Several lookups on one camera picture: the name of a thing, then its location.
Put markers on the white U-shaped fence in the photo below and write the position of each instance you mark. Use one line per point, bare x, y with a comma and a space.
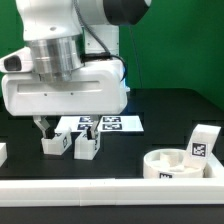
162, 190

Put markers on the white marker sheet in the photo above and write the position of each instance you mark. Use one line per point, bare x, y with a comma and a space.
107, 123

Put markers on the white round stool seat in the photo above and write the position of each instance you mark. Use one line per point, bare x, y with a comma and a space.
172, 163

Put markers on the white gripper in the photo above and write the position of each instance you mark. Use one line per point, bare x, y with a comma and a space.
95, 89

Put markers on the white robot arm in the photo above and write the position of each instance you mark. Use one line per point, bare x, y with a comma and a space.
68, 65

